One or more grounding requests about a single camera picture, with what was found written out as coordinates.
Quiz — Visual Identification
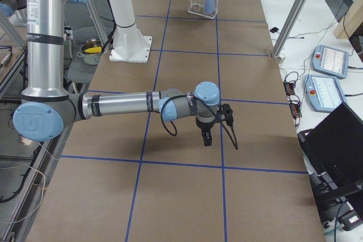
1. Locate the aluminium frame post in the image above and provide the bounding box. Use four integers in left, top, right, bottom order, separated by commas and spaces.
271, 0, 306, 60

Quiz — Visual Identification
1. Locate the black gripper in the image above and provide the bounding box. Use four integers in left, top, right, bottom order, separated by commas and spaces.
196, 117, 216, 146

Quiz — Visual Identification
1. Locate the metal pot with yellow item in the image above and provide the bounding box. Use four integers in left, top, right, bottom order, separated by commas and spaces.
77, 39, 103, 66

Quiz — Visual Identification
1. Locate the white wire cup holder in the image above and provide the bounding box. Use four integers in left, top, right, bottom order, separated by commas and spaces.
187, 0, 219, 19

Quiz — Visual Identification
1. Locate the lower teach pendant tablet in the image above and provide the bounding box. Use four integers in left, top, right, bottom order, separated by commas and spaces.
304, 74, 347, 113

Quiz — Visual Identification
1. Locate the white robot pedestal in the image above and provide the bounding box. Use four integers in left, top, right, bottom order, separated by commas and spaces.
109, 0, 153, 63

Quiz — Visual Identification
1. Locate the black laptop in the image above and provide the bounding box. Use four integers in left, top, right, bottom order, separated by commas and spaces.
298, 103, 362, 187

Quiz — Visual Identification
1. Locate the teach pendant tablet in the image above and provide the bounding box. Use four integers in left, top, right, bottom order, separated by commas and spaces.
304, 74, 347, 113
311, 45, 349, 79

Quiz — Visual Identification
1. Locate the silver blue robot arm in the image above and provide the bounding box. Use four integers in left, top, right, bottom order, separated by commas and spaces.
13, 0, 221, 146

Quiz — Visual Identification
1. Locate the small black sensor puck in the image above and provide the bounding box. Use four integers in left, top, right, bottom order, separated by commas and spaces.
269, 27, 279, 33

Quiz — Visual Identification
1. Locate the black orange connector box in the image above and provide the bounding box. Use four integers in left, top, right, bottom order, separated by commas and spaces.
283, 81, 302, 120

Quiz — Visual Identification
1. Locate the upper teach pendant tablet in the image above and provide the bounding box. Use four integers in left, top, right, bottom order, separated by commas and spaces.
311, 45, 349, 79

